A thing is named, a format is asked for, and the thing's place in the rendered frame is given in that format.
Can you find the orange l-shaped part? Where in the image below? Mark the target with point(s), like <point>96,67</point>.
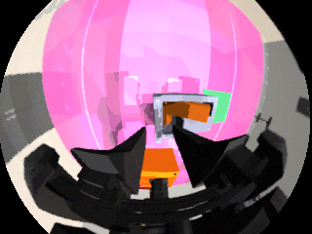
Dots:
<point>192,110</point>

